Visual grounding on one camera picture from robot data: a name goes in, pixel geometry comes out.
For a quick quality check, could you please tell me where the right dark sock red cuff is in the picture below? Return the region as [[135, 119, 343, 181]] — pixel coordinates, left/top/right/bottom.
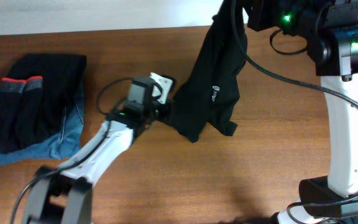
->
[[14, 76, 43, 150]]

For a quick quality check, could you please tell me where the folded black garment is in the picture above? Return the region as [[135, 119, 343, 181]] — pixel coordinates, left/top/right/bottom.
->
[[7, 54, 87, 144]]

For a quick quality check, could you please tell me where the middle dark sock red cuff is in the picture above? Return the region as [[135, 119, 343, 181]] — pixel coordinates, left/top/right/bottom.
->
[[0, 78, 27, 154]]

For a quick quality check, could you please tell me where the black t-shirt with logo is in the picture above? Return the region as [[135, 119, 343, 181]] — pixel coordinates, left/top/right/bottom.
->
[[171, 0, 247, 143]]

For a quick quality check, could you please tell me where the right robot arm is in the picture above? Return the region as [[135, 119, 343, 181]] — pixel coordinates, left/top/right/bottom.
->
[[242, 1, 358, 223]]

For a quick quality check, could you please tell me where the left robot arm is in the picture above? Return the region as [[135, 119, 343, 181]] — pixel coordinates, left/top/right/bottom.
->
[[21, 73, 175, 224]]

